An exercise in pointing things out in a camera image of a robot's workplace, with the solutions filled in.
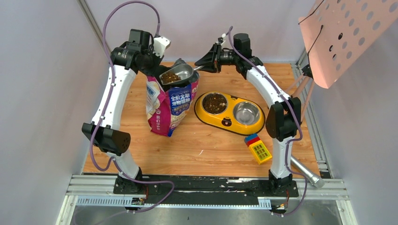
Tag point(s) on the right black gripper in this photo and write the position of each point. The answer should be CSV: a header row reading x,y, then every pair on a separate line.
x,y
211,62

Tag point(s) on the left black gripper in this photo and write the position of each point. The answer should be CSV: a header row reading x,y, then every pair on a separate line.
x,y
154,66

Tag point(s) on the metal food scoop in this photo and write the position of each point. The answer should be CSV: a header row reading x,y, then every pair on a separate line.
x,y
178,73

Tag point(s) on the cat food bag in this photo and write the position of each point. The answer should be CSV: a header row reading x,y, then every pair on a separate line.
x,y
167,105

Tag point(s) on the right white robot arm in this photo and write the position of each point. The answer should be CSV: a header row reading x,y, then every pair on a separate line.
x,y
283,119

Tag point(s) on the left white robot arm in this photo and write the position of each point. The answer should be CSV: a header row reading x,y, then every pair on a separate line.
x,y
142,52

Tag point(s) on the yellow double pet bowl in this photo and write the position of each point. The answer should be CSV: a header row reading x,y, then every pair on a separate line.
x,y
242,116

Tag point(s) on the colourful toy brick block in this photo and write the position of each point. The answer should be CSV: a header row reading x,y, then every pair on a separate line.
x,y
258,149

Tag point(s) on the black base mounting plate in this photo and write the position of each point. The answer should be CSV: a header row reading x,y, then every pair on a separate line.
x,y
201,190

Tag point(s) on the pink perforated music stand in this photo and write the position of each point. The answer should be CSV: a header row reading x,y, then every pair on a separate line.
x,y
350,37

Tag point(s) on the silver microphone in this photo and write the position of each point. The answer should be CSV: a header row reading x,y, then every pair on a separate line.
x,y
313,178

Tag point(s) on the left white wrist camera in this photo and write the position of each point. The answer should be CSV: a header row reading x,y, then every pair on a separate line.
x,y
160,45

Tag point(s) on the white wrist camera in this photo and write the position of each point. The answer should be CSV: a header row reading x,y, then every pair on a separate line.
x,y
160,45
222,39

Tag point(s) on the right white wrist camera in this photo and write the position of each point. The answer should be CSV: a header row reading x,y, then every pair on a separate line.
x,y
222,39

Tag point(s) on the aluminium frame rail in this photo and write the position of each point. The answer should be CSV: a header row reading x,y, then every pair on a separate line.
x,y
97,190

